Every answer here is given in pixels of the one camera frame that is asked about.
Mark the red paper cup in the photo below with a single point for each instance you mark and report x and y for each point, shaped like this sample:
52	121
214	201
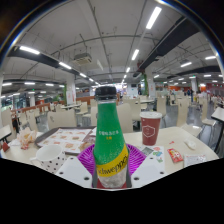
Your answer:
150	130

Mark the ceiling strip lights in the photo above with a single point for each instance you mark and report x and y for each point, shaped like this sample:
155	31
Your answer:
153	18

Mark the beige side table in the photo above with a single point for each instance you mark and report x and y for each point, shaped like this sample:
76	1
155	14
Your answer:
4	131
218	115

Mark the white sticker sheet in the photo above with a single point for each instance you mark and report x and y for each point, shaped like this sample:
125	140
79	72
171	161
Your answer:
155	153

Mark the golden fried food piece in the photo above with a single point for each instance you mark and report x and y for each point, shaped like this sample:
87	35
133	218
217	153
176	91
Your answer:
87	145

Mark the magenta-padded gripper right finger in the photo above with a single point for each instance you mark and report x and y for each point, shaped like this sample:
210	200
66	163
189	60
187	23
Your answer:
148	171

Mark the crumpled food wrapper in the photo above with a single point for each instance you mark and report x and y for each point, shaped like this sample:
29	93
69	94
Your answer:
26	137

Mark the beige wooden chairs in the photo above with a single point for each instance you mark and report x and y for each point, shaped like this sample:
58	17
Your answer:
63	120

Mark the ceiling air conditioner unit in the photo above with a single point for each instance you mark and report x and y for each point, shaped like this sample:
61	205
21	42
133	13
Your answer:
82	59

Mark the white polka dot mug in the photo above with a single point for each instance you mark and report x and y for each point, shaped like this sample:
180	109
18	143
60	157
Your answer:
50	156

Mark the crumpled white tissue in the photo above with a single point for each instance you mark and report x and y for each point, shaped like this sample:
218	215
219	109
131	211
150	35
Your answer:
190	144

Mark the small red sauce packet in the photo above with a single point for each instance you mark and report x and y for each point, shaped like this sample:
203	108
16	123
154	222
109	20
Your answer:
175	155

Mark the clear plastic bag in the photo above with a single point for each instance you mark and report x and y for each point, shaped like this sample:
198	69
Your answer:
195	160

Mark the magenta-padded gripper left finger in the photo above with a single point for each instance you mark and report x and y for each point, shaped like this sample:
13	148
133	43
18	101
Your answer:
73	171

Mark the brown tray with paper liner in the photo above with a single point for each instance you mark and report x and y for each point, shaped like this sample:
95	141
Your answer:
60	136

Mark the green drink bottle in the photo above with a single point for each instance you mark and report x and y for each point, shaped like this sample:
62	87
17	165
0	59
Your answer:
110	133

